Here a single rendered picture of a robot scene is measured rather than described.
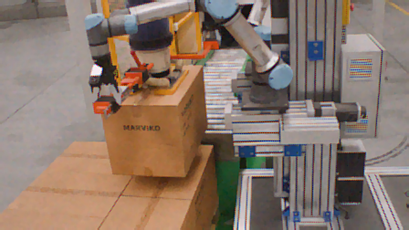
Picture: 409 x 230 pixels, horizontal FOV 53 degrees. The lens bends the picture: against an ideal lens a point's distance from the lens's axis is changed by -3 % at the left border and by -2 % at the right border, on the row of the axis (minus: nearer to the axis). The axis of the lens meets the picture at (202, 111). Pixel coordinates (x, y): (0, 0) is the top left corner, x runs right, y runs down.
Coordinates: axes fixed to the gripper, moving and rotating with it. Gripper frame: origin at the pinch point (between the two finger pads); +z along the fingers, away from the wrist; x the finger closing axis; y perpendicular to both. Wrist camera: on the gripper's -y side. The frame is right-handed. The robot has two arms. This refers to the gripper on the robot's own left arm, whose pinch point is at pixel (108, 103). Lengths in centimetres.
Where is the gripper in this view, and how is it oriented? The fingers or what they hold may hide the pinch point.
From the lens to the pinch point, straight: 173.8
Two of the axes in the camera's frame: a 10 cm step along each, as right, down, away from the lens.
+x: -9.7, 0.0, 2.2
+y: 2.0, -4.1, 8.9
